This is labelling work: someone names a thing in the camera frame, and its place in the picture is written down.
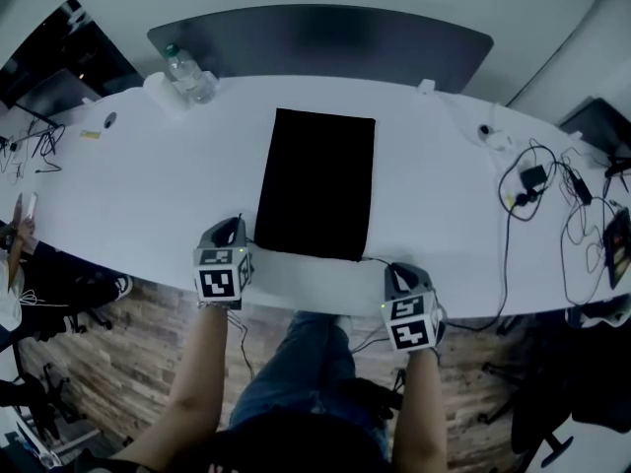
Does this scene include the square black power adapter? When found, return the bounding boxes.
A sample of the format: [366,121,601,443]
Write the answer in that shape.
[520,164,549,190]

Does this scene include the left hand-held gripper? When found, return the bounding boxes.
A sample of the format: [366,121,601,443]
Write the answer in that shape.
[192,217,255,311]

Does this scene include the person's right forearm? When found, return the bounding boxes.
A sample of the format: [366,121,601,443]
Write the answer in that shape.
[388,346,449,473]

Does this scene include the white office chair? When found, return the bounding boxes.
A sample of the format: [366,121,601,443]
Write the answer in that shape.
[565,296,631,329]

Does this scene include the dark glass window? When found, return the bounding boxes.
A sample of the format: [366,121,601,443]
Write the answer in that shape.
[0,0,144,112]

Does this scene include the black computer monitor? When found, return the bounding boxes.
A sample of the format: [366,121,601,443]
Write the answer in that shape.
[559,97,631,160]

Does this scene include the person's blue jeans legs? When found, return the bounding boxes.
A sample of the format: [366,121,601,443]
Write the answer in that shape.
[227,310,391,462]

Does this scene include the long dark desk divider panel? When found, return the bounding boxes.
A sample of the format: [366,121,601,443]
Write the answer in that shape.
[146,3,494,96]

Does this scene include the white charger plug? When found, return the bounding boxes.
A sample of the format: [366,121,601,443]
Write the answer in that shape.
[477,123,514,153]

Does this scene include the person's black shirt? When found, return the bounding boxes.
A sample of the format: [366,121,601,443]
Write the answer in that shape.
[186,414,395,473]

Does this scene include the thin black cable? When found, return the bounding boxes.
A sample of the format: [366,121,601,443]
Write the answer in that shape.
[226,307,255,381]

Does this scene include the long black power brick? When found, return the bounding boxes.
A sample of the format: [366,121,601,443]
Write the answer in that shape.
[566,168,595,205]

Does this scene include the black cloth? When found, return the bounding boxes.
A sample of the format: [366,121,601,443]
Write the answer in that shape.
[235,107,395,268]

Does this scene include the person's left forearm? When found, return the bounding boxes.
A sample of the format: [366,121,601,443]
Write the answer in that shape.
[110,305,230,473]

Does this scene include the black tray with tools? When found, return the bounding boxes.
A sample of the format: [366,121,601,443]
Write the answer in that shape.
[601,207,631,289]

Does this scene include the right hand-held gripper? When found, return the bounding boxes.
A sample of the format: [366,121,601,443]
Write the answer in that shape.
[379,262,447,353]

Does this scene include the tangled black cables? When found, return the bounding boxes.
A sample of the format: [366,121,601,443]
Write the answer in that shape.
[0,118,65,184]
[497,138,631,307]

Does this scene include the clear plastic water bottle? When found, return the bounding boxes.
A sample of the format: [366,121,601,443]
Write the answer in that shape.
[164,42,219,105]

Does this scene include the long black hanging cable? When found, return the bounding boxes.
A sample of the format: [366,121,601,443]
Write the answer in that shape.
[446,204,513,333]

